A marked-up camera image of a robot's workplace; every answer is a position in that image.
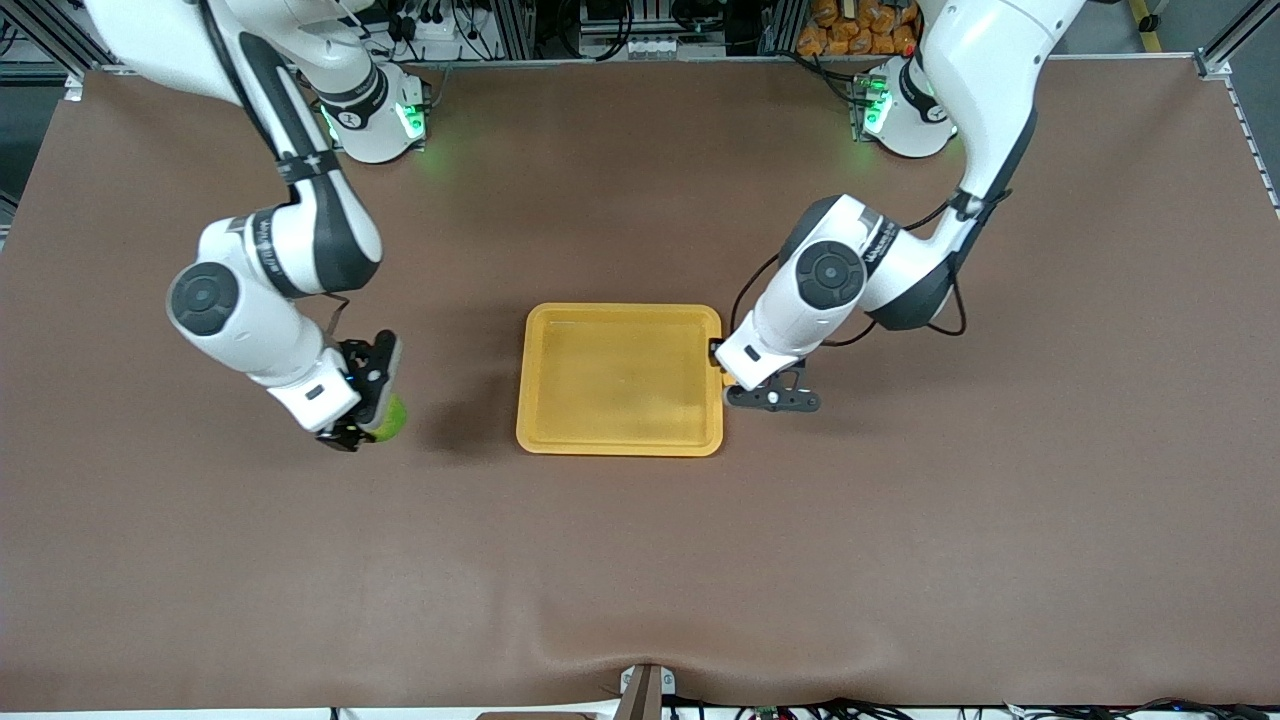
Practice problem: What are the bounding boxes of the green apple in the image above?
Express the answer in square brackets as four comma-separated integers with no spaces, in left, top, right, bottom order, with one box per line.
[362,393,409,442]

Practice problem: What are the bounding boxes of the brown table cover mat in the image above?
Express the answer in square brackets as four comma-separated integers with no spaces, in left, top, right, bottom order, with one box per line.
[0,58,1280,713]

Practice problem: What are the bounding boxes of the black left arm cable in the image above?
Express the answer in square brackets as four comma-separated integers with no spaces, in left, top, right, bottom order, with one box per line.
[731,190,1013,349]

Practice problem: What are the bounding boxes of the aluminium frame post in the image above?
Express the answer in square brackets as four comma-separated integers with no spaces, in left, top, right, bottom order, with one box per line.
[760,0,803,57]
[490,0,537,61]

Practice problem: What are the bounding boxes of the yellow plastic tray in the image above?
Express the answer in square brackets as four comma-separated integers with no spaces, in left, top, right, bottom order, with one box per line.
[516,303,724,458]

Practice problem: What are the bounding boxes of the silver table edge rail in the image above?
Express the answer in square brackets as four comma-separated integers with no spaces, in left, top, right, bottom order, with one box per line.
[100,54,1201,75]

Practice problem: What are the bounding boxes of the metal clamp bracket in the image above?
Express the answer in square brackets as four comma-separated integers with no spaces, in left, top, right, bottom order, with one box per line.
[618,663,677,720]

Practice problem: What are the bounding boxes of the white power strip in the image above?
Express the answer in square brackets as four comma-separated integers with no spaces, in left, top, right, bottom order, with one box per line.
[400,20,473,63]

